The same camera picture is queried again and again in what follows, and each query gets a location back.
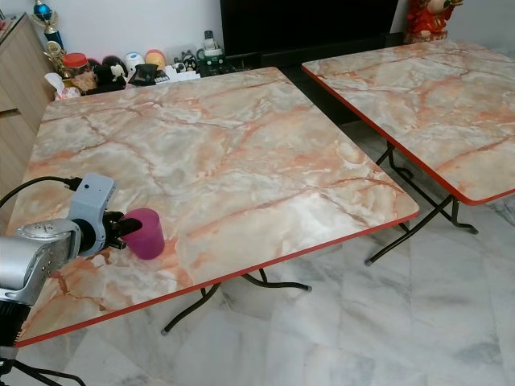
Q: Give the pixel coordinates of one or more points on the pink plastic cup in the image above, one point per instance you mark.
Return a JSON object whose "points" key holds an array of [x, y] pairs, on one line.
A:
{"points": [[150, 236]]}

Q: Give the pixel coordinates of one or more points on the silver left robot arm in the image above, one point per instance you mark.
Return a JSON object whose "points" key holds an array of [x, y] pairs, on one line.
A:
{"points": [[22, 261]]}

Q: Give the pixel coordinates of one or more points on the large marble folding table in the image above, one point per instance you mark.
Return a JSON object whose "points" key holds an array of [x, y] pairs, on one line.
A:
{"points": [[225, 161]]}

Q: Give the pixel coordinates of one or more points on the black plush toy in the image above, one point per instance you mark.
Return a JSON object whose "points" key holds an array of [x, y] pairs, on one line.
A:
{"points": [[110, 75]]}

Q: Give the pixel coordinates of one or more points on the white tissue pack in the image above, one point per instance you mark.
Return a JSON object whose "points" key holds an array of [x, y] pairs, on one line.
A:
{"points": [[60, 87]]}

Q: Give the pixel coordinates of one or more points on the red lidded glass jar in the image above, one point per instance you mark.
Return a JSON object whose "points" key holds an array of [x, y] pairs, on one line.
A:
{"points": [[79, 72]]}

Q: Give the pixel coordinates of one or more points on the white round toy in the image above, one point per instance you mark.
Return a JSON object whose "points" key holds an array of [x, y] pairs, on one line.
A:
{"points": [[133, 63]]}

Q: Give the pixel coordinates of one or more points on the orange round toy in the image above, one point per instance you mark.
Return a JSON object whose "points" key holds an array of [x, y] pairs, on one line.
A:
{"points": [[154, 58]]}

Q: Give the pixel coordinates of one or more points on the gold trophy with blue ball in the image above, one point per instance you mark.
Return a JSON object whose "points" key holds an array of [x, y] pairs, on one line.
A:
{"points": [[48, 28]]}

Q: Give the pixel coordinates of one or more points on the black television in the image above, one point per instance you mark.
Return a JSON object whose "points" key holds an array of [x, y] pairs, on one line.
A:
{"points": [[306, 22]]}

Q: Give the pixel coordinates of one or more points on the red figurine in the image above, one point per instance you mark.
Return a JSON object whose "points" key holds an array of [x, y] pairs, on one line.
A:
{"points": [[430, 18]]}

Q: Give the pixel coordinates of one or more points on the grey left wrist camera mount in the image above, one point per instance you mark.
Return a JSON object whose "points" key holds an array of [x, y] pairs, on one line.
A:
{"points": [[90, 201]]}

